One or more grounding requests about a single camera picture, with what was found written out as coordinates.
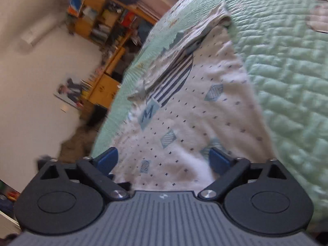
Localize uniformed figure poster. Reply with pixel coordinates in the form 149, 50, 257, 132
54, 78, 90, 108

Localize wooden bookshelf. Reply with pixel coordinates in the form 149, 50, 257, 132
67, 0, 158, 47

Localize white star-print sweatshirt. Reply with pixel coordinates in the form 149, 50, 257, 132
113, 1, 277, 192

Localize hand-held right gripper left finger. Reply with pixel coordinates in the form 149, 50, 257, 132
40, 147, 129, 200

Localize black box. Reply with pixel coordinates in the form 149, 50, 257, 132
88, 105, 108, 126

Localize white air conditioner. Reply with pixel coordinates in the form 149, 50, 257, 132
21, 14, 63, 47

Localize green quilted bedspread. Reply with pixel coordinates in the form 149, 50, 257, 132
91, 0, 328, 221

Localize brown fuzzy cloth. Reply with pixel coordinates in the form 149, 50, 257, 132
60, 125, 105, 163

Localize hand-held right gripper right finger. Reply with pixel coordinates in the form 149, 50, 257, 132
199, 147, 289, 200

